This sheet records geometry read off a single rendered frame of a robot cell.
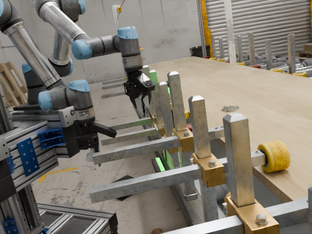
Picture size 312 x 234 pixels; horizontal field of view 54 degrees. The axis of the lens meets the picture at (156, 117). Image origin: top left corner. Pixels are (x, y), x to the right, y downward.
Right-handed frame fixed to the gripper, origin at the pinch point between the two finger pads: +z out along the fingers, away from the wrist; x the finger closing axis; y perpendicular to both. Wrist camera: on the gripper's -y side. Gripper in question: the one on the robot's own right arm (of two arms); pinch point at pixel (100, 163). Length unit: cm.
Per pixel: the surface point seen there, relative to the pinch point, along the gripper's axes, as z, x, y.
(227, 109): -10, -10, -61
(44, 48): -47, -814, 157
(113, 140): -0.8, -23.5, -6.0
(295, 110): -9, 7, -84
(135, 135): -1.1, -23.5, -17.4
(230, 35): -35, -160, -126
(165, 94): -23.3, -2.3, -31.3
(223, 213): 20, 24, -43
